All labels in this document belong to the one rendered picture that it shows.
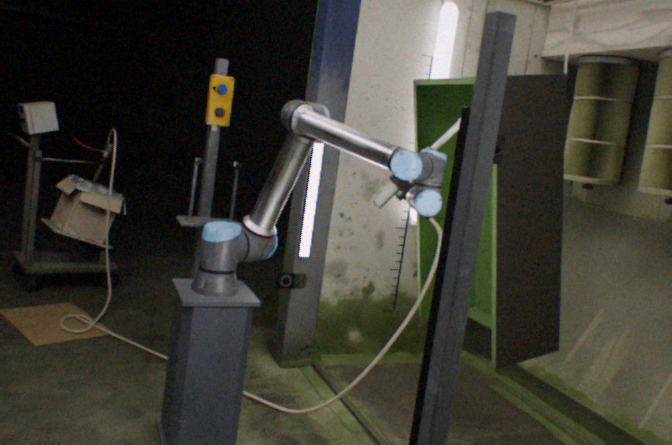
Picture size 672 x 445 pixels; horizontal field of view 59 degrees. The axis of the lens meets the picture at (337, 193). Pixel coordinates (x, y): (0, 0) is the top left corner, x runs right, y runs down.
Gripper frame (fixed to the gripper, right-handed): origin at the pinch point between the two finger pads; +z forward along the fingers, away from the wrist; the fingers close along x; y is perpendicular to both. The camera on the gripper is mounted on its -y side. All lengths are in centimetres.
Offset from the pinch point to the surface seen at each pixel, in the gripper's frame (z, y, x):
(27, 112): 192, -176, -132
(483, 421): 38, 120, -49
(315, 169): 88, -21, -20
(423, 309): 57, 65, -32
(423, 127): 52, -2, 31
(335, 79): 92, -47, 21
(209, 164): 94, -62, -59
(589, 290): 85, 139, 41
